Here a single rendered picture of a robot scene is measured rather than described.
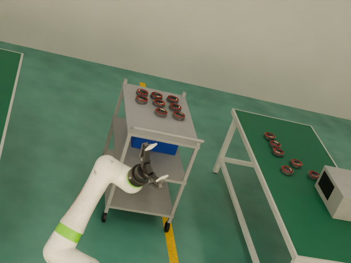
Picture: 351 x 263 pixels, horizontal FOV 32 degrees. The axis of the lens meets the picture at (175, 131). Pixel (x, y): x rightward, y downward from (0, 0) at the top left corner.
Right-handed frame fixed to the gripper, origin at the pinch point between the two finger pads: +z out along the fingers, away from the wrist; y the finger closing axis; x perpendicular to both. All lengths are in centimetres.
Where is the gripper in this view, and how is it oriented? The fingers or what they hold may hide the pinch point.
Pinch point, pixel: (158, 160)
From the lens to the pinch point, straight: 244.6
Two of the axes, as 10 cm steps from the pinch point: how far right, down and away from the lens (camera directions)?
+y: 3.4, 9.2, -1.8
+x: -8.6, 2.3, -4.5
